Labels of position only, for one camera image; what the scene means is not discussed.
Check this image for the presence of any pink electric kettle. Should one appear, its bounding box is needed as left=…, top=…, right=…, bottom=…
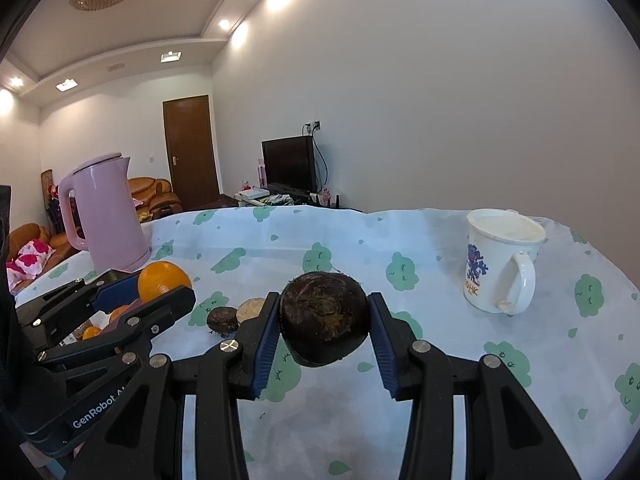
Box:
left=57, top=152, right=152, bottom=273

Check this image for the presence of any brown leather sofa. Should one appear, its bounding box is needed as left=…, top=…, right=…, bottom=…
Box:
left=127, top=176, right=182, bottom=221

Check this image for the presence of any low television cabinet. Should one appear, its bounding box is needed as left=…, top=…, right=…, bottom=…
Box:
left=220, top=187, right=361, bottom=211

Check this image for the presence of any brown wooden door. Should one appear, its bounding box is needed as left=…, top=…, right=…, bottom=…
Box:
left=162, top=95, right=221, bottom=211

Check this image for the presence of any dark wooden cabinet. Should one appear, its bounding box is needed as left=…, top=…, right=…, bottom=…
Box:
left=41, top=169, right=76, bottom=235

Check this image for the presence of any large dark water chestnut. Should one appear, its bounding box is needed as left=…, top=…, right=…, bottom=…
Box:
left=279, top=271, right=372, bottom=367

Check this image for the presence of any cut sugarcane piece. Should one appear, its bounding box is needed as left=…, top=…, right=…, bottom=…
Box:
left=236, top=298, right=266, bottom=325

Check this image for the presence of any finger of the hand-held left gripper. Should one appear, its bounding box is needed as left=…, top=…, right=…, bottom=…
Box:
left=37, top=285, right=196, bottom=366
left=15, top=272, right=143, bottom=350

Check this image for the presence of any brown leather armchair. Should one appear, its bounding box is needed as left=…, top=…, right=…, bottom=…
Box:
left=7, top=223, right=76, bottom=266

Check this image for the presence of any black power cable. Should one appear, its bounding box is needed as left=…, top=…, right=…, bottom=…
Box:
left=302, top=121, right=331, bottom=196

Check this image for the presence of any cloud print tablecloth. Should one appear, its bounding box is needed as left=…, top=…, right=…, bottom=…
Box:
left=15, top=206, right=640, bottom=480

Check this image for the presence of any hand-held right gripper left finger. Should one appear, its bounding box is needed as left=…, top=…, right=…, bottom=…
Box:
left=65, top=291, right=281, bottom=480

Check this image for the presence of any black television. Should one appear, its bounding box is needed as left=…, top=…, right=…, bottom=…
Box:
left=261, top=135, right=319, bottom=193

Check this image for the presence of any pink tin box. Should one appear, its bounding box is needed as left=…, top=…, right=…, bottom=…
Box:
left=59, top=269, right=146, bottom=350

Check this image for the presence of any pink floral cushion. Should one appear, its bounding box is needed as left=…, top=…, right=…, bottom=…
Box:
left=6, top=240, right=55, bottom=281

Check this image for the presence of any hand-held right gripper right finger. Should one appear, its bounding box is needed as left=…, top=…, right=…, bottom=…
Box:
left=367, top=292, right=581, bottom=480

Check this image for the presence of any white printed mug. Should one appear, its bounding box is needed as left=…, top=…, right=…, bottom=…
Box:
left=462, top=208, right=547, bottom=316

